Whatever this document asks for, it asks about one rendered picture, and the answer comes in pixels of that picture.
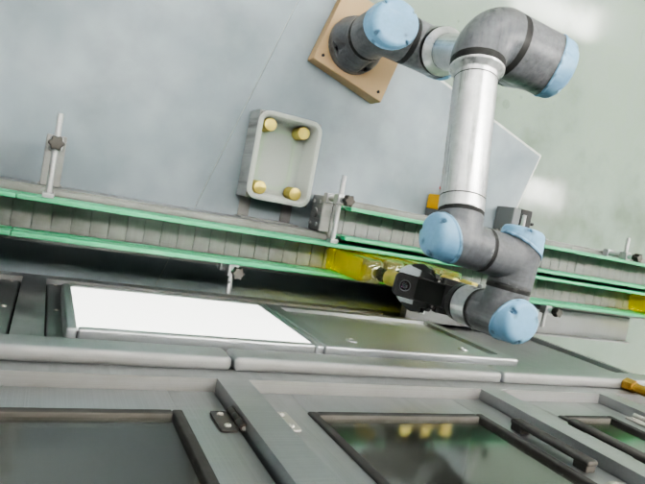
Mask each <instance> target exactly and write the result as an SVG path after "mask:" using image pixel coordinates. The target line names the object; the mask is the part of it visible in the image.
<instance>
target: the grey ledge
mask: <svg viewBox="0 0 645 484"><path fill-rule="evenodd" d="M537 313H538V316H537V318H538V327H537V331H536V333H535V334H534V335H543V336H553V337H563V338H573V339H583V340H592V341H603V342H612V343H622V344H630V343H629V342H626V336H627V332H628V327H629V323H630V318H626V317H619V316H611V315H604V314H596V313H588V312H581V311H573V310H566V309H563V310H562V315H561V317H560V318H559V317H554V316H553V314H547V315H546V319H545V324H544V327H541V326H540V322H541V317H542V313H541V312H539V309H537ZM399 317H401V318H411V319H421V320H427V321H430V322H432V323H434V324H439V325H449V326H458V327H465V326H463V325H461V324H459V323H457V322H456V321H455V320H453V319H451V318H450V317H448V315H443V314H440V313H436V312H433V311H432V310H430V311H429V312H427V311H425V313H424V314H420V313H417V312H413V311H409V310H408V309H407V308H405V307H404V306H403V305H402V306H401V310H400V315H399Z"/></svg>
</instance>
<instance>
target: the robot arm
mask: <svg viewBox="0 0 645 484"><path fill-rule="evenodd" d="M328 48H329V53H330V56H331V58H332V59H333V61H334V62H335V64H336V65H337V66H338V67H339V68H340V69H341V70H343V71H344V72H346V73H348V74H351V75H361V74H364V73H366V72H369V71H370V70H372V69H373V68H374V67H375V66H376V65H377V64H378V62H379V61H380V59H381V58H382V57H383V58H386V59H389V60H391V61H394V62H397V63H399V64H401V65H404V66H406V67H408V68H411V69H413V70H415V71H417V72H419V73H421V74H423V75H425V76H426V77H428V78H430V79H433V80H438V81H444V80H447V79H449V78H451V77H452V78H453V79H454V80H453V87H452V96H451V104H450V112H449V119H448V128H447V136H446V143H445V151H444V160H443V168H442V182H441V191H440V198H439V206H438V212H433V213H431V214H430V215H429V216H428V217H427V218H426V219H425V220H424V222H423V223H422V225H423V227H422V229H421V230H420V231H419V237H418V242H419V246H420V248H421V250H422V251H423V253H424V254H426V255H427V256H430V257H432V258H434V259H437V260H438V261H441V262H443V263H445V264H453V265H457V266H460V267H464V268H467V269H470V270H473V271H476V272H479V273H483V274H486V275H488V278H487V282H486V287H485V289H484V288H483V284H480V283H479V284H478V286H474V285H469V284H466V283H463V282H459V281H457V280H454V279H450V278H443V277H440V275H438V274H435V272H436V270H434V269H433V267H431V266H429V265H426V264H422V263H418V264H412V265H407V266H405V267H403V268H401V269H399V273H397V274H396V275H395V278H394V284H393V288H392V291H393V293H394V294H395V295H396V297H397V298H398V300H399V301H400V302H401V304H402V305H403V306H404V307H405V308H407V309H408V310H409V311H413V312H417V313H420V312H421V313H423V311H427V312H429V311H430V310H432V311H433V312H436V313H440V314H443V315H448V317H450V318H451V319H453V320H455V321H456V322H457V323H459V324H461V325H463V326H466V327H470V328H473V329H476V330H478V331H481V332H483V333H486V334H487V335H489V336H491V337H492V338H494V339H496V340H501V341H505V342H508V343H511V344H514V345H517V344H523V343H525V342H527V341H528V340H530V339H531V338H532V337H533V336H534V334H535V333H536V331H537V329H538V311H537V309H536V308H535V307H534V306H533V305H532V304H531V303H529V300H530V298H531V297H530V295H531V292H532V289H533V285H534V282H535V278H536V275H537V272H538V266H539V263H540V262H541V260H542V254H543V250H544V243H545V236H544V234H543V233H542V232H540V231H538V230H533V229H529V228H526V227H522V226H519V225H513V224H506V225H504V226H503V227H502V230H501V231H498V230H493V229H490V228H487V227H484V226H483V225H484V215H485V206H486V198H487V188H488V178H489V169H490V150H491V141H492V131H493V121H494V112H495V103H496V93H497V85H502V86H505V87H511V88H518V89H522V90H525V91H528V92H530V93H532V94H533V95H534V96H536V97H540V98H550V97H552V96H554V95H556V94H558V93H559V92H560V91H561V90H562V89H563V88H564V87H565V86H566V85H567V84H568V82H569V81H570V79H571V78H572V76H573V74H574V72H575V70H576V67H577V65H578V61H579V47H578V45H577V43H576V42H575V41H574V40H573V39H571V38H570V37H568V35H566V34H562V33H560V32H558V31H556V30H554V29H552V28H550V27H548V26H547V25H545V24H543V23H541V22H539V21H537V20H535V19H533V17H531V16H529V15H527V14H525V13H524V12H521V11H519V10H517V9H514V8H510V7H496V8H492V9H488V10H486V11H484V12H481V13H479V14H477V15H476V16H475V17H473V18H472V19H471V20H470V21H469V22H468V23H467V24H466V25H465V26H464V28H463V29H462V30H461V32H460V33H459V32H458V31H457V30H456V29H454V28H452V27H448V26H435V25H432V24H430V23H428V22H426V21H424V20H422V19H420V18H418V16H417V15H416V14H415V13H414V9H413V8H412V7H411V6H410V5H409V4H408V3H406V2H405V1H402V0H384V1H381V2H378V3H376V4H374V5H373V6H372V7H370V8H369V9H368V10H367V11H366V12H364V13H362V14H361V15H351V16H347V17H345V18H343V19H342V20H340V21H339V22H337V23H336V24H335V25H334V27H333V28H332V30H331V32H330V35H329V39H328Z"/></svg>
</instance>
